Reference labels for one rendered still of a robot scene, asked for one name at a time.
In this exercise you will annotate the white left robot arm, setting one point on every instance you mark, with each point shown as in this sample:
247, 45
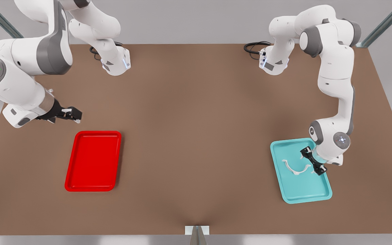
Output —
335, 68

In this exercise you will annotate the white drainage pipe clamp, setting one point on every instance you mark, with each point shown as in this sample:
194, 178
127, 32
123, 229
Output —
290, 168

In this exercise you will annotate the silver frame post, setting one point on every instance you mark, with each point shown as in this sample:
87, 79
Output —
0, 18
197, 234
385, 23

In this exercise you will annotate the red rectangular tray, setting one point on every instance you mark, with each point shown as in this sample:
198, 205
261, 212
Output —
93, 160

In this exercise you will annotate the teal rectangular tray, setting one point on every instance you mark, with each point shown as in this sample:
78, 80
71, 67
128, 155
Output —
305, 185

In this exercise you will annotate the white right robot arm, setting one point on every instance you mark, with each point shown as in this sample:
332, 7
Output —
19, 58

